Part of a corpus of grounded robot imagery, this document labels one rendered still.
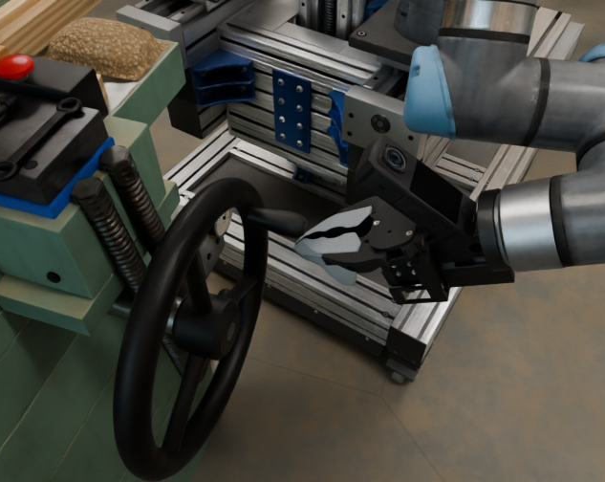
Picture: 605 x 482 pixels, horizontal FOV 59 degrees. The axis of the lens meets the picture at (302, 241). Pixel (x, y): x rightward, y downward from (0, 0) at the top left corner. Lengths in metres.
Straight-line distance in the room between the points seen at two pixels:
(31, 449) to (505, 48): 0.62
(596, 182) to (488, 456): 1.02
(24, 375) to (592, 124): 0.58
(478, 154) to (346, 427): 0.88
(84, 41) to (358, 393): 1.01
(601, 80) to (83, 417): 0.67
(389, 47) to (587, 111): 0.47
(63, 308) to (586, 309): 1.44
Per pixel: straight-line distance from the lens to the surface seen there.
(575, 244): 0.45
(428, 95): 0.47
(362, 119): 0.87
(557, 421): 1.49
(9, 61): 0.51
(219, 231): 0.83
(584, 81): 0.50
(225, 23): 1.17
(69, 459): 0.78
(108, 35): 0.72
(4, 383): 0.61
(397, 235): 0.49
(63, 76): 0.51
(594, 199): 0.45
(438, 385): 1.44
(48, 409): 0.69
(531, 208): 0.46
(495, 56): 0.48
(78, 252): 0.46
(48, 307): 0.52
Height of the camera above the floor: 1.26
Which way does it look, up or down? 49 degrees down
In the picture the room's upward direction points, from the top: straight up
